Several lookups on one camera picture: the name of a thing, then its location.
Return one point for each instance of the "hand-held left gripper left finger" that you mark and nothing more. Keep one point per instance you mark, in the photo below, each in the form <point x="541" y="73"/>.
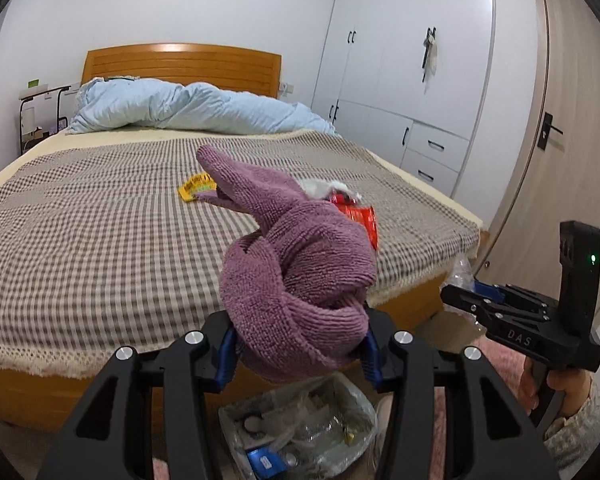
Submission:
<point x="224" y="365"/>

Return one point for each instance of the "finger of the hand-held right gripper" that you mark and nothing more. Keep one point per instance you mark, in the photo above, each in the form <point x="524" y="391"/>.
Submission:
<point x="490" y="289"/>
<point x="465" y="300"/>

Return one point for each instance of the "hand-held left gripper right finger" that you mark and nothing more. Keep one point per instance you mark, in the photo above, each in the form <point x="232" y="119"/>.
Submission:
<point x="372" y="355"/>

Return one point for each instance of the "translucent white plastic bag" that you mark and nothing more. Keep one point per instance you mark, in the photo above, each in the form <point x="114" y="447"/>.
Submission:
<point x="462" y="272"/>

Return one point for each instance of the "bin with floral liner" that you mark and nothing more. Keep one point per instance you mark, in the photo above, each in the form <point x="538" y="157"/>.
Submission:
<point x="360" y="410"/>

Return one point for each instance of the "blue carton box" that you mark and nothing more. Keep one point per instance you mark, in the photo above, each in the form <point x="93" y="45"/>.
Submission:
<point x="266" y="462"/>

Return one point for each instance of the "purple towel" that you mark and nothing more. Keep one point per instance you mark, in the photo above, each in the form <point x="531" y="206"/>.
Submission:
<point x="300" y="270"/>

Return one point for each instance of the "red snack bag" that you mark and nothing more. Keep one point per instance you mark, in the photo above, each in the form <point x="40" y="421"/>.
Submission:
<point x="362" y="217"/>

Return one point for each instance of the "yellow snack packet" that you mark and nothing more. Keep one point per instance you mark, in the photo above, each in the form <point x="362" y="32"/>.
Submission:
<point x="190" y="191"/>

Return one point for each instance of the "person's right forearm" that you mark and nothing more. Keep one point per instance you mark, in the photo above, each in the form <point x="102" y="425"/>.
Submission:
<point x="575" y="440"/>

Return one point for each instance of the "person's right hand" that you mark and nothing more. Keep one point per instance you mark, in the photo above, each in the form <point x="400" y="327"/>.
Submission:
<point x="572" y="392"/>

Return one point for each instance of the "wooden bed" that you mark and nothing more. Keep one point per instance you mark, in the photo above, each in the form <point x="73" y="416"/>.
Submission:
<point x="30" y="390"/>

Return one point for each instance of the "beige wooden door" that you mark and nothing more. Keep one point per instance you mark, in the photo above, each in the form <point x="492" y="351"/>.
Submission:
<point x="570" y="85"/>

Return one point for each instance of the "hanging pale pouch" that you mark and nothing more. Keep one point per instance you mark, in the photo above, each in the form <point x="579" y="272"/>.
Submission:
<point x="432" y="55"/>

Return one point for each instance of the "white wardrobe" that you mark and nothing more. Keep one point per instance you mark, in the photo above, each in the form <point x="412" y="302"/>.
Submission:
<point x="380" y="60"/>

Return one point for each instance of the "light blue duvet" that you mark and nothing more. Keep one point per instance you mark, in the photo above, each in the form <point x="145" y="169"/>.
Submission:
<point x="205" y="107"/>

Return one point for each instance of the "cardboard box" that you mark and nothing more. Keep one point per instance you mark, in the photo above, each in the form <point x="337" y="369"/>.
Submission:
<point x="36" y="134"/>

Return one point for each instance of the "wall socket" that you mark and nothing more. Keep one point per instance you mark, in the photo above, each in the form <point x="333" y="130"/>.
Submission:
<point x="286" y="87"/>

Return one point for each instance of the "black frame side table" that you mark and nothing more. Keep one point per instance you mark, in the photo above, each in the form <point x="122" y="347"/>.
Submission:
<point x="45" y="91"/>

